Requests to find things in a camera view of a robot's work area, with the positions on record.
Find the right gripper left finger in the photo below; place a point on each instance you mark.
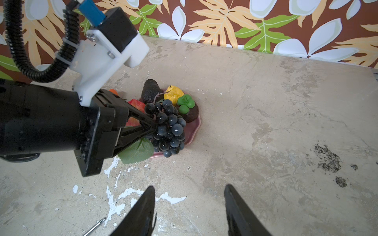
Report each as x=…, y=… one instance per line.
x=141, y=220

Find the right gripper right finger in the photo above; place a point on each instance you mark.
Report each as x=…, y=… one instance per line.
x=240, y=218

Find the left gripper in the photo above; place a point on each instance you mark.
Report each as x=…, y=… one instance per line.
x=105, y=118

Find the black grape bunch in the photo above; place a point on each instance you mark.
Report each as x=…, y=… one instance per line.
x=168, y=138

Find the dark avocado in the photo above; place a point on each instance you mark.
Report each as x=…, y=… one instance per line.
x=150, y=90

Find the yellow pear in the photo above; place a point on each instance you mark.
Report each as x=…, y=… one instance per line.
x=173, y=93

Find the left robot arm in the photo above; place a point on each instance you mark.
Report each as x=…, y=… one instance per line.
x=37, y=119

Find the upper orange kumquat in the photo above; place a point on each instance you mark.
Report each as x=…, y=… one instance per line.
x=114, y=91

